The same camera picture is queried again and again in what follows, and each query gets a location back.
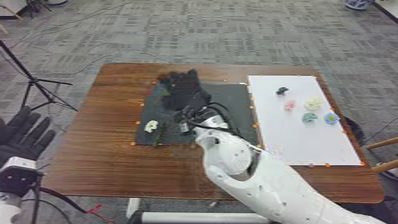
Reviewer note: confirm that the blue white vase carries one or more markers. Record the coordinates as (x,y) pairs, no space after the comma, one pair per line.
(359,4)

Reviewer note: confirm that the white flower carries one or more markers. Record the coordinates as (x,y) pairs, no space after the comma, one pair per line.
(151,125)

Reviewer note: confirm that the white table leg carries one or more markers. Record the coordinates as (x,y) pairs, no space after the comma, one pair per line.
(133,207)

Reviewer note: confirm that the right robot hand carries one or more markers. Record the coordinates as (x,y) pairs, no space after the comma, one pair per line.
(186,90)

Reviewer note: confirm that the blue flower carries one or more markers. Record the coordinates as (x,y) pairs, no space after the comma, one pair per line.
(330,118)

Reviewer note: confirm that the black tripod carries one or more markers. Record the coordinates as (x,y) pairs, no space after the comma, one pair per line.
(34,80)

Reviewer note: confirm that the dark mat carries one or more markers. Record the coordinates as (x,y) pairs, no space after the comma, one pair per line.
(231,96)

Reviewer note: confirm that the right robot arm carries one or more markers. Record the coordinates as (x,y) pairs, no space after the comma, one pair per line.
(236,156)

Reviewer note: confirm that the pale yellow flower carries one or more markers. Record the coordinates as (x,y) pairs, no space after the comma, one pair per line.
(313,103)

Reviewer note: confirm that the wooden chair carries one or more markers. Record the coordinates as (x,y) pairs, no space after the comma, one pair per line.
(384,165)

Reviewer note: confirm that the teal flower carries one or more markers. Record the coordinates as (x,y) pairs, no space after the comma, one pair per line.
(309,117)

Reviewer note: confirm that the white sheet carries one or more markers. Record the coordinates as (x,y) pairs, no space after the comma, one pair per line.
(295,140)

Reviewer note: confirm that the pink flower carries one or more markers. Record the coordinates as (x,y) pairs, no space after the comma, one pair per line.
(289,105)

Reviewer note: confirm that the dark green sprig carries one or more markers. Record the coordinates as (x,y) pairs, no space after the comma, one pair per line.
(281,90)

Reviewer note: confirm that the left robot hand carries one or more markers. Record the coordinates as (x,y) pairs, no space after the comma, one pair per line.
(19,133)

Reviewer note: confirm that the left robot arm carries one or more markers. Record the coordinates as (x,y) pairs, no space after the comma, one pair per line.
(18,180)

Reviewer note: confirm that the pale grey bar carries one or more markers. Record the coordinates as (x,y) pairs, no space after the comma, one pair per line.
(201,218)

